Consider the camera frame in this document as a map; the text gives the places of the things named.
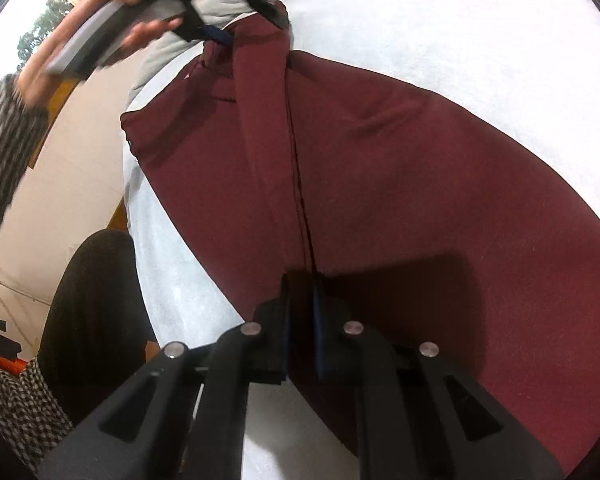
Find person's left hand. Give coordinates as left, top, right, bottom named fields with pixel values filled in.
left=16, top=0, right=182, bottom=108

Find wooden framed window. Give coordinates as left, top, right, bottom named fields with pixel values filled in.
left=0, top=0, right=136, bottom=172

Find checkered left sleeve forearm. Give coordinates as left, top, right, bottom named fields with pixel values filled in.
left=0, top=75, right=48, bottom=229

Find maroon pants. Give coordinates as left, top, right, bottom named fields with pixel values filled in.
left=121, top=16, right=600, bottom=479

